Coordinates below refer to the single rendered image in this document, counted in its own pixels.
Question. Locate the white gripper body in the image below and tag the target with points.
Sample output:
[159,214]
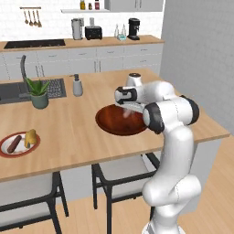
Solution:
[134,107]

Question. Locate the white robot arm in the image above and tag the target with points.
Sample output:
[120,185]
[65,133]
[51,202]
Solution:
[178,146]

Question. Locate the reddish brown wooden bowl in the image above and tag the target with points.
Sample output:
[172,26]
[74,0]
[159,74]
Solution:
[115,122]

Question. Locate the yellow-brown bun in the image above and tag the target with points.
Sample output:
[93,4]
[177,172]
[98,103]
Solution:
[30,137]

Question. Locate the white plate with red rim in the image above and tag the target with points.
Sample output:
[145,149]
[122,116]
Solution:
[19,149]

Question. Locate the brown sausage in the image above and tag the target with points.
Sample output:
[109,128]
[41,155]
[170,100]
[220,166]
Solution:
[14,144]

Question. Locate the grey soap dispenser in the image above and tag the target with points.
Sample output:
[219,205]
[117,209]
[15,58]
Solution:
[77,87]

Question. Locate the grey base cupboard run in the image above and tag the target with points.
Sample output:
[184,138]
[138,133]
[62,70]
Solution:
[82,61]

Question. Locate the black stool with grey seat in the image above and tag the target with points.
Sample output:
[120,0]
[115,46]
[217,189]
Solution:
[27,198]
[122,179]

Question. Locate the clear bottles in teal holder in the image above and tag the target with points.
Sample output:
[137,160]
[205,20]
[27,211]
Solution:
[121,34]

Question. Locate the black coffee machine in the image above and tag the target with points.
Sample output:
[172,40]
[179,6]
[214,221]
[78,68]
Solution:
[134,29]

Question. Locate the black toaster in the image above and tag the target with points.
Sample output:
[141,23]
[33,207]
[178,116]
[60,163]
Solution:
[93,33]

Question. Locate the green plant in grey pot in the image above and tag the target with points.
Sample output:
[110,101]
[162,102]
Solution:
[39,97]

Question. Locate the grey jar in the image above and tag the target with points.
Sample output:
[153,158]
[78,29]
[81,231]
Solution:
[92,22]

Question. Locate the red bottle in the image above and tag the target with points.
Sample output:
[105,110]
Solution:
[97,5]

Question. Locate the small brown jar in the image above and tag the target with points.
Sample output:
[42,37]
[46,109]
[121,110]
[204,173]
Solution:
[90,6]

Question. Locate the yellow bottle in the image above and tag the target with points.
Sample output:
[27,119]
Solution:
[82,5]

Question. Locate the dark grey tap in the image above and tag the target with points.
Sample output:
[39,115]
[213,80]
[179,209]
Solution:
[23,68]

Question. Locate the black hob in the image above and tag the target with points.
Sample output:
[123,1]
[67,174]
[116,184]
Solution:
[33,44]

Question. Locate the dark grey sink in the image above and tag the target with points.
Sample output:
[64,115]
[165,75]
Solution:
[12,91]

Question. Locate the hanging wooden utensil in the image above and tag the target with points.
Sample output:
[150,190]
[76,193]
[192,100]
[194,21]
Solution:
[34,20]
[30,20]
[26,19]
[39,21]

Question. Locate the grey wall cupboard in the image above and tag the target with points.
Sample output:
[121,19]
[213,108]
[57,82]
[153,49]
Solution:
[134,5]

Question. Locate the white wall shelf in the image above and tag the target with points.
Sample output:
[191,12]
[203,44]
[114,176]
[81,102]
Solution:
[85,10]

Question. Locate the wooden utensil rail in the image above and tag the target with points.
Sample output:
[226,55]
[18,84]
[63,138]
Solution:
[30,8]

